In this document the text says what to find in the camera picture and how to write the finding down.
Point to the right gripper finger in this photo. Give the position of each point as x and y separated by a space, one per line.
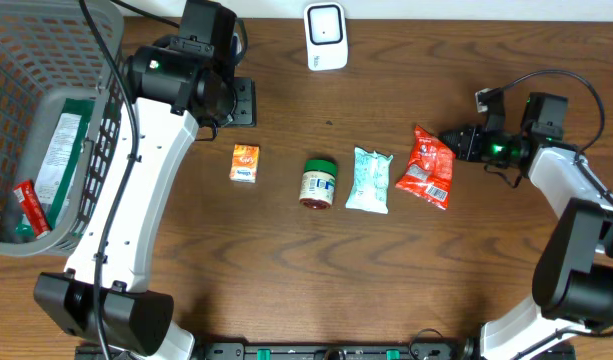
455 133
451 141

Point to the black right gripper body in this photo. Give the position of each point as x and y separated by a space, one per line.
484 145

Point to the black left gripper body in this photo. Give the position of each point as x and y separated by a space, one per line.
245 109

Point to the red snack bag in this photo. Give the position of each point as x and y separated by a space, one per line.
429 170

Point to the small orange carton box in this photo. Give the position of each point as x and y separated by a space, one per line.
244 165

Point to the pale green tissue pack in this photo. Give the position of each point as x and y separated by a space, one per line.
371 181

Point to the green lid seasoning jar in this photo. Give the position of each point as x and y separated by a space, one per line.
318 184

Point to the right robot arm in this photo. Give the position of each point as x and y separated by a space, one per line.
572 285

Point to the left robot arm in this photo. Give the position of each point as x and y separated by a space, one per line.
171 90

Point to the white barcode scanner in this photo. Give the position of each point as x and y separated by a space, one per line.
326 36

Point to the green white flat packet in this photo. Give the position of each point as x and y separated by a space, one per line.
55 178

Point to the grey plastic mesh basket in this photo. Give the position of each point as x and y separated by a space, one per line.
51 66

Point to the small red stick packet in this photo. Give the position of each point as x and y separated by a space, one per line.
34 221

